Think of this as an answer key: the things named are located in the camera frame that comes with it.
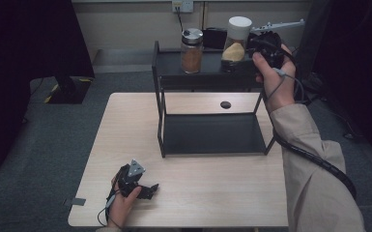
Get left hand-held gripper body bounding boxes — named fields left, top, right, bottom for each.
left=114, top=159, right=147, bottom=198

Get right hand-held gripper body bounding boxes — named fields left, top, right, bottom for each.
left=247, top=18, right=305, bottom=70

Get white lid yellow spice jar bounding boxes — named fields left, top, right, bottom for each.
left=221, top=15, right=253, bottom=64

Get silver lid brown spice jar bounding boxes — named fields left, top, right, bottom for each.
left=180, top=27, right=205, bottom=74

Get black metal two-tier shelf rack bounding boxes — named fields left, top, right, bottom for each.
left=151, top=40, right=299, bottom=159

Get person's left hand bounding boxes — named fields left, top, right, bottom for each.
left=106, top=176, right=143, bottom=230

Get person's right hand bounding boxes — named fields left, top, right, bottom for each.
left=251, top=43, right=298, bottom=114

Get black chair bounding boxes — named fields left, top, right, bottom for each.
left=202, top=27, right=229, bottom=50

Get grey tape strip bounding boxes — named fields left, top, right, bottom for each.
left=62, top=197, right=87, bottom=208

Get dark curtain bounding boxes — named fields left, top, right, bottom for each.
left=0, top=0, right=96, bottom=178
left=312, top=0, right=372, bottom=168

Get black stand base yellow tape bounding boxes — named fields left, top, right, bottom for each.
left=43, top=75, right=94, bottom=105

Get left hand-held gripper cable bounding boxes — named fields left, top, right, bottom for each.
left=97, top=167, right=125, bottom=229

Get hand-held gripper cable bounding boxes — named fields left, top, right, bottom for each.
left=265, top=38, right=358, bottom=200
left=97, top=167, right=125, bottom=229

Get vertical wall conduit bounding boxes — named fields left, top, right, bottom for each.
left=200, top=1, right=208, bottom=31

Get black power cable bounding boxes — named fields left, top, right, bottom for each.
left=175, top=6, right=186, bottom=33

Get white wall outlet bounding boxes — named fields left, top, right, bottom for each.
left=171, top=0, right=194, bottom=14

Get black floor cables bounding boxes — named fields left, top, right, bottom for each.
left=294, top=72, right=366, bottom=143

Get right hand-held gripper cable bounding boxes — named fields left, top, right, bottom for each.
left=265, top=38, right=358, bottom=200

